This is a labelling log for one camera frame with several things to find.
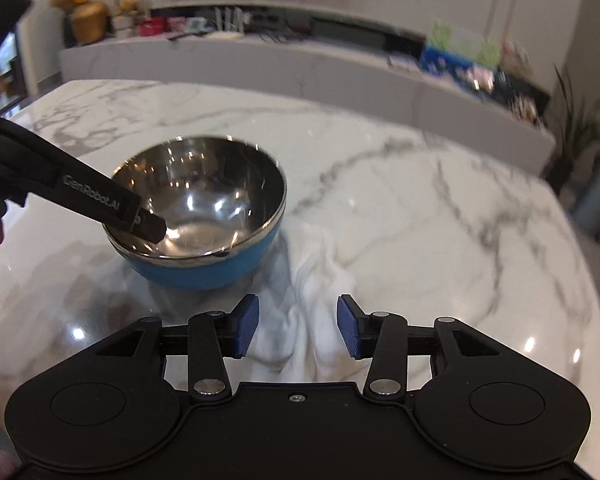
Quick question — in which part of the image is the white cloth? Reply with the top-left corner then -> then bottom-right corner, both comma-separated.
240,218 -> 363,382

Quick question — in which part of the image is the blue steel bowl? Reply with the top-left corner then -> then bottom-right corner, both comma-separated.
105,136 -> 287,290

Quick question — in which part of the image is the red box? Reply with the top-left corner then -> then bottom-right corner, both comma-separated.
138,16 -> 168,37

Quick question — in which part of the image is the white wifi router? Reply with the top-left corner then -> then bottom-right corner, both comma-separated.
204,6 -> 246,41

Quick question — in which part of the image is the black white patterned ornament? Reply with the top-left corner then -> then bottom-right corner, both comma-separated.
508,87 -> 550,125

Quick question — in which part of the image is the potted long-leaf plant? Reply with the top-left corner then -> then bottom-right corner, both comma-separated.
543,68 -> 600,196

